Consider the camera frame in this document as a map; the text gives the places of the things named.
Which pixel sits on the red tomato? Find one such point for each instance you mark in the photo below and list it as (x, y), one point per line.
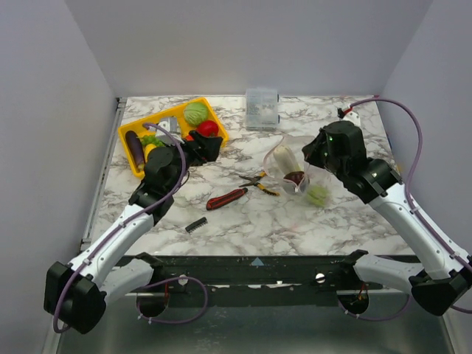
(208, 128)

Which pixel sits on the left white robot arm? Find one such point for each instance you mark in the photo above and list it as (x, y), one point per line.
(74, 293)

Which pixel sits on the clear zip top bag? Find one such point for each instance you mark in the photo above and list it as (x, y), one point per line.
(296, 143)

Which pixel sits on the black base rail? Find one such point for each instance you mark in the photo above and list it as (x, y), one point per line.
(233, 281)

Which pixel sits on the green white leek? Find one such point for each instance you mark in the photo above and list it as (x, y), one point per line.
(313, 188)

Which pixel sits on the green cabbage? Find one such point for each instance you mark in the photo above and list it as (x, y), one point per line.
(195, 113)

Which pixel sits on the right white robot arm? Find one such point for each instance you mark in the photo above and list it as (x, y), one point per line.
(442, 274)

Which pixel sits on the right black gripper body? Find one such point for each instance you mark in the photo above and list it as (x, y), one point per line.
(313, 153)

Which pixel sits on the black chip comb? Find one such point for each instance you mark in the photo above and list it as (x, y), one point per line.
(196, 224)

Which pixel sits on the yellow handled pliers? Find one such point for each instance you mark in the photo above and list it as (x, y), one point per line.
(255, 182)

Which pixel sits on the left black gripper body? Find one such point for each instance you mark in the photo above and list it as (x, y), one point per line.
(191, 156)

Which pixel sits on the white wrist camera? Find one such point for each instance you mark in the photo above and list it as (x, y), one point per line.
(170, 124)
(347, 114)

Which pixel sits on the purple red onion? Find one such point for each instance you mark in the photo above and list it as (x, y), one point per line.
(295, 176)

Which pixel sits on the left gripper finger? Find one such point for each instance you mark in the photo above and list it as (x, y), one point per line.
(206, 141)
(207, 154)

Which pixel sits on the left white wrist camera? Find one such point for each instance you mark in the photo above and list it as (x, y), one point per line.
(170, 124)

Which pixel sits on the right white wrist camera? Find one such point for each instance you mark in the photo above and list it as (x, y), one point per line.
(347, 114)

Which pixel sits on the green grapes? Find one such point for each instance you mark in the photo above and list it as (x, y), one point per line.
(150, 140)

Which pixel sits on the yellow lemon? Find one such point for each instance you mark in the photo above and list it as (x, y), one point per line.
(148, 148)

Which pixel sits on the purple eggplant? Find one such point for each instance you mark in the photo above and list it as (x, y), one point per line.
(136, 150)

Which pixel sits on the clear plastic screw box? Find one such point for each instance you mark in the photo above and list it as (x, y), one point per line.
(262, 109)

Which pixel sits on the red black utility knife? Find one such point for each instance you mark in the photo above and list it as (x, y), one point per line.
(223, 200)

